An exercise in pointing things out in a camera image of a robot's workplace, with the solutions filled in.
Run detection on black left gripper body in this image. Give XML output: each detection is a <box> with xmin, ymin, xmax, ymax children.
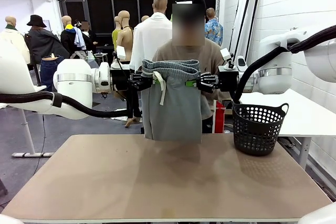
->
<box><xmin>110</xmin><ymin>68</ymin><xmax>137</xmax><ymax>92</ymax></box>

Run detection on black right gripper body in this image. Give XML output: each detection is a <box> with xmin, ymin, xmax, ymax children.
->
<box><xmin>217</xmin><ymin>70</ymin><xmax>239</xmax><ymax>93</ymax></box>

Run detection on grey drawstring shorts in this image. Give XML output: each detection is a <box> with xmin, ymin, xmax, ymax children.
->
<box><xmin>141</xmin><ymin>59</ymin><xmax>213</xmax><ymax>144</ymax></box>

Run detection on person in beige sweater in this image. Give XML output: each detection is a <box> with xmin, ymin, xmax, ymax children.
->
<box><xmin>152</xmin><ymin>3</ymin><xmax>232</xmax><ymax>134</ymax></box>

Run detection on red and white cabinet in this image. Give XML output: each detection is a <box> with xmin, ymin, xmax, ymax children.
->
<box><xmin>214</xmin><ymin>100</ymin><xmax>226</xmax><ymax>134</ymax></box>

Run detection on tall mannequin in white shirt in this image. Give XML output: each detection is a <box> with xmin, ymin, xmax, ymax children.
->
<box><xmin>130</xmin><ymin>0</ymin><xmax>174</xmax><ymax>73</ymax></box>

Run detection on bare tan mannequin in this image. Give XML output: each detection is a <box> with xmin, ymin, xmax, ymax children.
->
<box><xmin>117</xmin><ymin>10</ymin><xmax>142</xmax><ymax>128</ymax></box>

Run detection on mannequin in yellow-green top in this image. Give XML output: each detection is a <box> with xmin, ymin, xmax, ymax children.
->
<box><xmin>112</xmin><ymin>16</ymin><xmax>123</xmax><ymax>51</ymax></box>

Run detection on person in blue floral shirt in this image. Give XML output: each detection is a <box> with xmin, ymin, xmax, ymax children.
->
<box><xmin>204</xmin><ymin>7</ymin><xmax>224</xmax><ymax>47</ymax></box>

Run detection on black framed leaning panel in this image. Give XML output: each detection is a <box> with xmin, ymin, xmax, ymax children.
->
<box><xmin>227</xmin><ymin>0</ymin><xmax>254</xmax><ymax>61</ymax></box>
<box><xmin>243</xmin><ymin>0</ymin><xmax>263</xmax><ymax>62</ymax></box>

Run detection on light blue draped shirt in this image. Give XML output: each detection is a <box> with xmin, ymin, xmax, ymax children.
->
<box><xmin>73</xmin><ymin>26</ymin><xmax>87</xmax><ymax>51</ymax></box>

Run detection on black perforated plastic basket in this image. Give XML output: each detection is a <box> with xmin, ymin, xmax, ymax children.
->
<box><xmin>232</xmin><ymin>102</ymin><xmax>289</xmax><ymax>156</ymax></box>

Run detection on mannequin with yellow collar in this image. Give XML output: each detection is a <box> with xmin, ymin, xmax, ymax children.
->
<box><xmin>60</xmin><ymin>15</ymin><xmax>87</xmax><ymax>57</ymax></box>

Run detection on blue jeans on mannequin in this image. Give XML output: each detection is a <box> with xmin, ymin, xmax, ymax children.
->
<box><xmin>39</xmin><ymin>55</ymin><xmax>64</xmax><ymax>93</ymax></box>

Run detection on white side table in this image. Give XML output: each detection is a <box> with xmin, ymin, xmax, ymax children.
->
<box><xmin>238</xmin><ymin>89</ymin><xmax>336</xmax><ymax>170</ymax></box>

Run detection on black bucket hat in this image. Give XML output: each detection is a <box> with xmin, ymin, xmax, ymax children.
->
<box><xmin>26</xmin><ymin>14</ymin><xmax>47</xmax><ymax>28</ymax></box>

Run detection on white table leg with foot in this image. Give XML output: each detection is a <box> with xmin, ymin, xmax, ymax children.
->
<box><xmin>12</xmin><ymin>108</ymin><xmax>55</xmax><ymax>158</ymax></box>

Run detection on mannequin in cream jacket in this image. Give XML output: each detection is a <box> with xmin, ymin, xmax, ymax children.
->
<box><xmin>0</xmin><ymin>16</ymin><xmax>31</xmax><ymax>65</ymax></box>

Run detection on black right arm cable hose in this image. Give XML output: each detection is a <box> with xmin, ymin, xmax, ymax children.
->
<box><xmin>232</xmin><ymin>24</ymin><xmax>336</xmax><ymax>104</ymax></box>

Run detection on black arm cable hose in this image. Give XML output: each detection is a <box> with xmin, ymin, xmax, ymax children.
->
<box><xmin>232</xmin><ymin>24</ymin><xmax>336</xmax><ymax>104</ymax></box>
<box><xmin>0</xmin><ymin>91</ymin><xmax>132</xmax><ymax>119</ymax></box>

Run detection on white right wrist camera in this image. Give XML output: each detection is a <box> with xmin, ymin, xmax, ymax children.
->
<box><xmin>219</xmin><ymin>47</ymin><xmax>236</xmax><ymax>71</ymax></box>

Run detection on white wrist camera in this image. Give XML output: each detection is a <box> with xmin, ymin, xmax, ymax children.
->
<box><xmin>116</xmin><ymin>45</ymin><xmax>127</xmax><ymax>60</ymax></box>
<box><xmin>219</xmin><ymin>47</ymin><xmax>236</xmax><ymax>71</ymax></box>

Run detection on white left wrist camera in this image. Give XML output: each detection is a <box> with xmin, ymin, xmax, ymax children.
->
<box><xmin>116</xmin><ymin>45</ymin><xmax>127</xmax><ymax>60</ymax></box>

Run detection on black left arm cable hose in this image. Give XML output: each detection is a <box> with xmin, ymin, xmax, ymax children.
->
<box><xmin>0</xmin><ymin>91</ymin><xmax>132</xmax><ymax>119</ymax></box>

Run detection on thin black floor cable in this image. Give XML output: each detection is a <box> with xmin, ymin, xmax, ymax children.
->
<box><xmin>33</xmin><ymin>113</ymin><xmax>47</xmax><ymax>179</ymax></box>

